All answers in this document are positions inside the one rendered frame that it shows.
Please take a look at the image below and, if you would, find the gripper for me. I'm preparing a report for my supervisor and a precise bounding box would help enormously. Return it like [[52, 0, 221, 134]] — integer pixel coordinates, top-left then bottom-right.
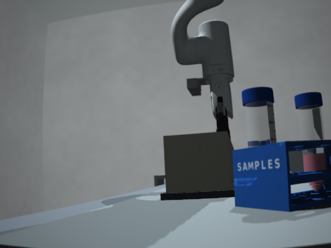
[[205, 76, 233, 137]]

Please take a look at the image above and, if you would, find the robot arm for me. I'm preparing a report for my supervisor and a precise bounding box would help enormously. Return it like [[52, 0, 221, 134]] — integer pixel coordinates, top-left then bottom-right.
[[171, 0, 234, 96]]

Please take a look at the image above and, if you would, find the blue tube rack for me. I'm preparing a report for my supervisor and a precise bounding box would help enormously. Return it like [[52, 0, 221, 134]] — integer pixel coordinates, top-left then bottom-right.
[[232, 140, 331, 212]]

